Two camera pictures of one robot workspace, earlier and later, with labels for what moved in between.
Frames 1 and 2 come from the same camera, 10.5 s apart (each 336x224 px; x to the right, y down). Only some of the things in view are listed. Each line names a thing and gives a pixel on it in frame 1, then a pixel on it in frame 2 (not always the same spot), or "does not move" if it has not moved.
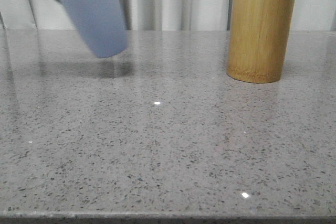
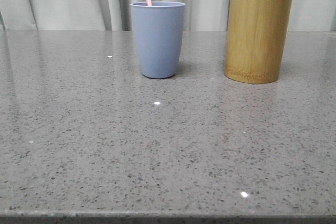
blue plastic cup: x=94 y=4 → x=159 y=31
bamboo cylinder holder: x=261 y=18 does not move
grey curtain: x=170 y=1 does not move
